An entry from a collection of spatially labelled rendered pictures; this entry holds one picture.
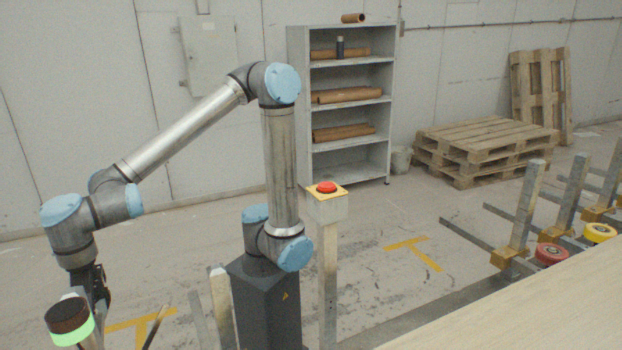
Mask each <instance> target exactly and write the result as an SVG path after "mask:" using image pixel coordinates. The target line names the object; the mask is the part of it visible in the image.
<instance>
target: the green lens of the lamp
mask: <svg viewBox="0 0 622 350"><path fill-rule="evenodd" d="M93 328H94V320H93V318H92V314H91V312H90V317H89V319H88V320H87V321H86V323H85V324H84V325H83V326H81V327H80V328H79V329H77V330H75V331H73V332H71V333H68V334H64V335H55V334H53V333H50V334H51V337H52V339H53V342H54V343H55V344H56V345H58V346H62V347H64V346H69V345H72V344H76V343H77V342H80V341H81V340H83V339H84V338H86V337H87V336H88V335H89V334H90V333H91V332H92V330H93Z"/></svg>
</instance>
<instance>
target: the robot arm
mask: <svg viewBox="0 0 622 350"><path fill-rule="evenodd" d="M300 92H301V79H300V76H299V74H298V72H297V71H296V70H295V69H294V68H293V67H292V66H290V65H288V64H285V63H282V62H265V61H256V62H250V63H248V64H246V65H242V66H241V67H238V68H237V69H234V70H233V71H231V72H230V73H228V74H227V75H225V76H224V78H223V84H221V85H220V86H219V87H217V88H216V89H215V90H213V91H212V92H211V93H210V94H208V95H207V96H205V97H204V98H202V100H200V101H199V102H197V103H196V104H194V105H193V106H192V107H191V108H189V109H188V110H186V111H185V112H184V113H183V114H181V115H180V116H178V117H177V118H175V119H174V120H173V121H172V122H170V123H169V124H168V125H166V126H165V127H164V128H162V129H161V130H159V131H158V132H157V133H156V134H154V135H152V136H151V137H150V138H149V139H148V140H146V141H145V142H143V143H142V144H141V145H140V146H138V147H137V148H135V149H134V150H132V151H131V152H130V153H128V154H127V155H126V156H124V157H123V158H122V159H121V160H119V161H118V162H115V163H113V164H112V165H111V166H109V167H108V168H107V169H100V170H97V171H95V172H94V173H93V174H92V175H91V176H90V177H89V179H88V182H87V189H88V192H89V194H90V195H89V196H86V197H82V196H81V195H79V194H77V193H69V194H62V195H60V196H57V197H54V198H52V199H50V200H48V201H47V202H46V203H44V204H43V205H42V206H41V208H40V210H39V216H40V219H41V225H42V226H43V227H44V230H45V233H46V235H47V237H48V240H49V243H50V245H51V248H52V249H53V252H52V253H51V255H52V256H55V257H56V260H57V263H58V265H59V267H61V268H63V269H65V271H66V272H70V273H69V277H70V287H71V288H72V287H74V286H80V285H82V286H83V287H84V290H85V293H86V296H87V299H88V301H89V304H90V308H91V310H92V314H93V315H95V314H96V312H95V308H96V309H98V311H99V312H98V313H103V316H104V319H106V317H107V314H108V310H109V307H110V302H111V293H110V290H109V289H108V286H106V287H105V285H104V284H103V281H102V280H103V279H104V281H105V283H106V279H107V278H106V274H105V272H104V268H103V265H102V263H101V264H98V265H95V264H94V263H95V262H96V257H97V256H98V253H99V250H98V248H97V245H96V242H95V239H94V236H93V232H95V231H98V230H101V229H103V228H107V227H109V226H113V225H115V224H119V223H122V222H125V221H127V220H130V219H135V218H136V217H139V216H141V215H143V213H144V206H143V203H142V198H141V196H140V192H139V190H138V188H137V185H138V183H140V182H141V181H143V180H144V179H145V178H146V177H147V176H149V175H150V174H151V173H153V172H154V171H155V170H157V168H159V167H160V166H161V165H163V164H164V163H166V162H167V161H168V160H169V159H170V158H172V157H173V156H175V155H176V154H177V153H178V152H179V151H181V150H182V149H183V148H185V147H186V146H187V145H188V144H189V143H191V142H192V141H193V140H195V139H196V138H197V137H198V136H200V135H201V134H202V133H204V132H205V131H206V130H208V129H209V128H210V127H211V126H213V125H214V124H215V123H217V122H218V121H219V120H220V119H221V118H223V117H224V116H226V115H227V114H228V113H229V112H230V111H232V110H233V109H234V108H236V107H237V106H238V105H242V106H245V105H247V104H248V103H250V102H251V101H253V100H255V99H257V98H258V105H259V109H260V120H261V129H262V145H263V154H264V170H265V179H266V189H267V203H259V204H255V205H252V206H249V207H248V208H246V209H244V210H243V211H242V220H241V222H242V231H243V238H244V249H245V251H244V255H243V258H242V269H243V271H244V272H245V273H246V274H247V275H249V276H252V277H255V278H266V277H270V276H274V275H276V274H278V273H279V272H281V271H282V270H284V271H286V272H297V271H298V270H300V269H302V268H303V267H304V266H305V264H307V263H308V262H309V260H310V259H311V257H312V254H313V251H314V244H313V242H312V240H311V239H310V238H309V237H307V236H306V235H305V224H304V221H303V220H302V219H301V218H300V217H299V201H298V185H297V168H296V138H295V121H294V106H295V103H294V101H295V100H296V99H297V98H298V95H299V94H300ZM98 266H100V268H97V267H98ZM94 300H95V301H94Z"/></svg>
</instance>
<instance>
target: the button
mask: <svg viewBox="0 0 622 350"><path fill-rule="evenodd" d="M317 189H318V190H319V191H321V192H332V191H334V190H335V189H336V185H335V184H334V183H332V182H328V181H325V182H321V183H320V184H318V186H317Z"/></svg>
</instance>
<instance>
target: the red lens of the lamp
mask: <svg viewBox="0 0 622 350"><path fill-rule="evenodd" d="M79 298H82V299H83V300H84V301H85V306H84V308H83V309H82V311H80V312H79V313H78V314H77V315H75V316H74V317H72V318H70V319H68V320H65V321H63V322H49V321H48V320H47V313H48V311H49V309H48V310H47V311H46V313H45V315H44V320H45V322H46V325H47V327H48V330H49V332H50V333H53V334H55V335H61V334H66V333H69V332H72V331H74V330H76V329H77V328H79V327H81V326H82V325H83V324H84V323H85V322H86V321H87V320H88V319H89V317H90V308H89V306H88V304H87V300H86V299H85V298H83V297H79ZM54 305H55V304H54ZM54 305H53V306H54Z"/></svg>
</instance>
